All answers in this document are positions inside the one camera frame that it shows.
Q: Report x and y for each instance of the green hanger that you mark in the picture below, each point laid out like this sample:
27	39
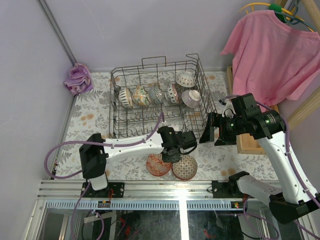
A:
279	13

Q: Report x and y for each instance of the blue stroke white bowl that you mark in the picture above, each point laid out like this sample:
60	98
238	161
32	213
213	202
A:
125	98

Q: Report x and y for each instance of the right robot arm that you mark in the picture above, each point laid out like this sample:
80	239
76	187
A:
296	196

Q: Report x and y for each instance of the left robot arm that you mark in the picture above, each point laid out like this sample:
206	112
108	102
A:
96	152

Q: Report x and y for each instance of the crumpled purple cloth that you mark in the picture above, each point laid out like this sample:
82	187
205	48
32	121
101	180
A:
79	80

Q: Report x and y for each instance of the brown diamond dotted bowl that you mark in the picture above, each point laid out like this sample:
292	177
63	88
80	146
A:
171	94

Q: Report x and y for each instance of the yellow hanger hoop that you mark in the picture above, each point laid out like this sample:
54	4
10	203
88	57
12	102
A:
292	11

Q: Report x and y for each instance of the pink t-shirt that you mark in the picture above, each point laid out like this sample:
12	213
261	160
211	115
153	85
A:
271	60

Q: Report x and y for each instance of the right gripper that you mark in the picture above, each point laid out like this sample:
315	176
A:
208	135

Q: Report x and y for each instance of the purple striped bowl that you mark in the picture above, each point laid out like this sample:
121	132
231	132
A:
191	98

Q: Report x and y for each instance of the brown floral grid bowl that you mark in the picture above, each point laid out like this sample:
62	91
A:
186	168

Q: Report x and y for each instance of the orange leaf floral bowl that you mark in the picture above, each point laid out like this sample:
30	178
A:
141	96

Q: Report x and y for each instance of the navy geometric pattern bowl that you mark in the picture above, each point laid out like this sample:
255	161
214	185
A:
155	94

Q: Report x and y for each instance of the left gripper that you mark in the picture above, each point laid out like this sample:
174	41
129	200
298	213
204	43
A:
170	154

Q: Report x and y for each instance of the grey wire dish rack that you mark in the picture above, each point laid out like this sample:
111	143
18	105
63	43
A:
138	120

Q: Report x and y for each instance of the orange aztec pattern bowl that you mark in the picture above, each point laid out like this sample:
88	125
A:
156	166

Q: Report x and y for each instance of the aluminium rail frame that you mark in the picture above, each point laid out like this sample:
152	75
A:
139	195

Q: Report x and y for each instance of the orange diamond white bowl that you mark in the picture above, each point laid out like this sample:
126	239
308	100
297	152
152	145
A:
186	79

